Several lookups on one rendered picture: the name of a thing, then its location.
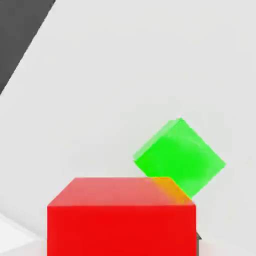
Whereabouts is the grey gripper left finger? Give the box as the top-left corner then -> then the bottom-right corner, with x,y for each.
7,237 -> 48,256

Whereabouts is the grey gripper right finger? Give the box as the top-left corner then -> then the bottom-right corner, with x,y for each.
195,231 -> 237,256

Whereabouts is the small red cube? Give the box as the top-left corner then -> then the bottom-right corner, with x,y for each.
47,176 -> 197,256

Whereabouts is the small green cube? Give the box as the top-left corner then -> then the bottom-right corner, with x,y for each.
132,117 -> 227,200

